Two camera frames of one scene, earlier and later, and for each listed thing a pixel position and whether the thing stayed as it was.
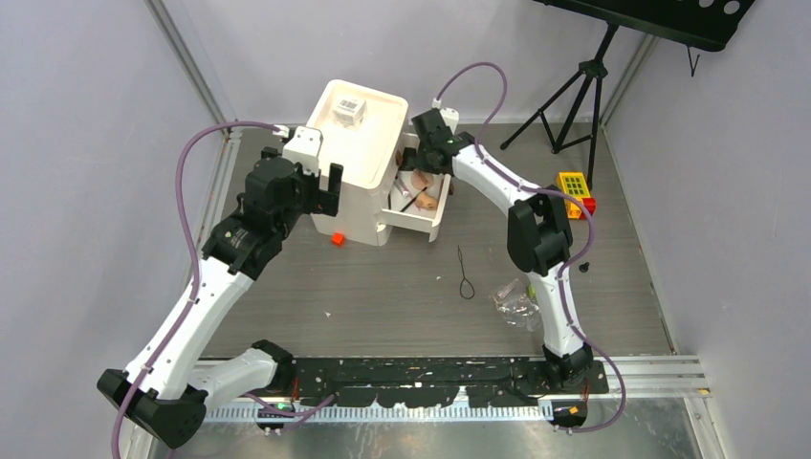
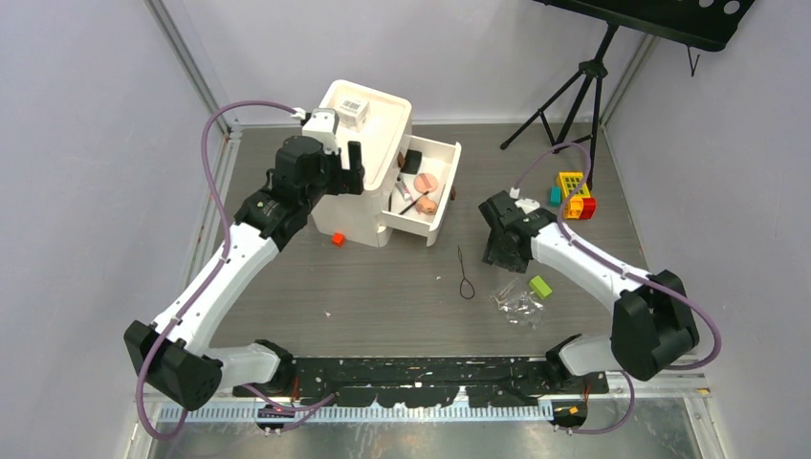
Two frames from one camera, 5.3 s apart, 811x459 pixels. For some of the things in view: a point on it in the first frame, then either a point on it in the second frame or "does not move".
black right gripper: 421,163 -> 493,254
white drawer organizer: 365,132 does not move
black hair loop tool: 466,289 does not move
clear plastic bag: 518,305 does not move
